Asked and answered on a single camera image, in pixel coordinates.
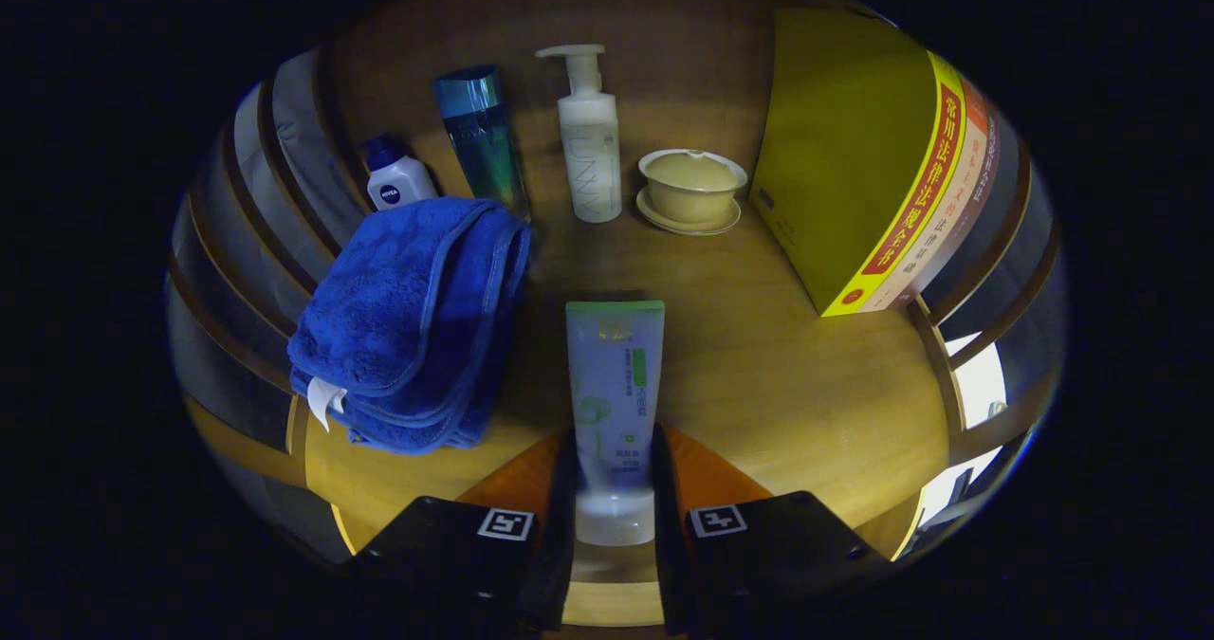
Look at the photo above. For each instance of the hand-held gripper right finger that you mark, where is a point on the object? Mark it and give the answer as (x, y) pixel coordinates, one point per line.
(664, 526)

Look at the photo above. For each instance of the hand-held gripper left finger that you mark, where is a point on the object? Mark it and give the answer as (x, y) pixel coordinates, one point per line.
(560, 526)

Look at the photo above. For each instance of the white and green tube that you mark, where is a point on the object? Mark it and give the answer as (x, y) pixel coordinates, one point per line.
(615, 384)

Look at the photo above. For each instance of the wooden countertop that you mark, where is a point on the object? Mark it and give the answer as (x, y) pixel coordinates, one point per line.
(759, 365)

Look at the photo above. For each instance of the wooden cabinet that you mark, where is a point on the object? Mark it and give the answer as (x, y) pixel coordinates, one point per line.
(683, 43)

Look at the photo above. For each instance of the blue folded towel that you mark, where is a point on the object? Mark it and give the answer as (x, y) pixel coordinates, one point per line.
(408, 318)

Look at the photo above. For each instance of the beige saucer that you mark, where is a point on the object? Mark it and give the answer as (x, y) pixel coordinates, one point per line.
(688, 229)

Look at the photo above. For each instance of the beige lidded tea cup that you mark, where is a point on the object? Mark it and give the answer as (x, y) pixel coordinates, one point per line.
(692, 194)

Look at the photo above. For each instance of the white pump bottle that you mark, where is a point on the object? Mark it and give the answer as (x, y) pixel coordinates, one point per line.
(590, 156)

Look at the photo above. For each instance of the small white blue-capped bottle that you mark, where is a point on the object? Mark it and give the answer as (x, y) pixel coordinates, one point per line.
(398, 185)

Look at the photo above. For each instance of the teal bottle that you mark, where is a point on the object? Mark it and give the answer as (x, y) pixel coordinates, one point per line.
(484, 147)

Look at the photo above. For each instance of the yellow book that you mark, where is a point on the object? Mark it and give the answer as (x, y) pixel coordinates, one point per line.
(835, 147)

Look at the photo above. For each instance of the orange and white book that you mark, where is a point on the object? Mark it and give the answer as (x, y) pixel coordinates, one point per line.
(953, 218)

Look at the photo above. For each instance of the brown book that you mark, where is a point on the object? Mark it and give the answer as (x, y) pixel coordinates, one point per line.
(988, 166)

